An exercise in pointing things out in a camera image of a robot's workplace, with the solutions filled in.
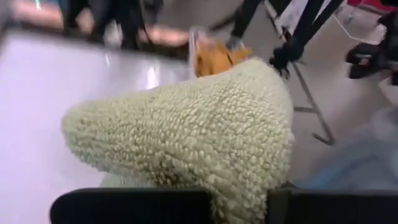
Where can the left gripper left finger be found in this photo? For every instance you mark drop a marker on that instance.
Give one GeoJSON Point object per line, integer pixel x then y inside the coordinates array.
{"type": "Point", "coordinates": [130, 207]}

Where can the red object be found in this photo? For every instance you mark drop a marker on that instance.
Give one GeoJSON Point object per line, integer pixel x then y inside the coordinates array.
{"type": "Point", "coordinates": [373, 4]}

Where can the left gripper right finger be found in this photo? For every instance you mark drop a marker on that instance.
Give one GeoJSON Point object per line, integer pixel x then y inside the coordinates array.
{"type": "Point", "coordinates": [332, 208]}

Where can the white work surface sheet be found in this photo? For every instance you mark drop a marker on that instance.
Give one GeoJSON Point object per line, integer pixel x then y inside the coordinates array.
{"type": "Point", "coordinates": [37, 109]}

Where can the black stand leg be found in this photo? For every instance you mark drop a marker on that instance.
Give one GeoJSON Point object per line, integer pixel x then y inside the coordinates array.
{"type": "Point", "coordinates": [311, 25]}
{"type": "Point", "coordinates": [245, 18]}

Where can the black chair base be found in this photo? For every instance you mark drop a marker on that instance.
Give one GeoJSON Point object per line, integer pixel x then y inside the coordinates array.
{"type": "Point", "coordinates": [367, 59]}

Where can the small sage green towel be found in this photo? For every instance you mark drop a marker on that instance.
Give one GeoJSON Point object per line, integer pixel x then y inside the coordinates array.
{"type": "Point", "coordinates": [186, 130]}

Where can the mustard yellow microfiber towel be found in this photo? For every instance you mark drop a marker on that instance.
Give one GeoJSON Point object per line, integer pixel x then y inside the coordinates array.
{"type": "Point", "coordinates": [211, 59]}

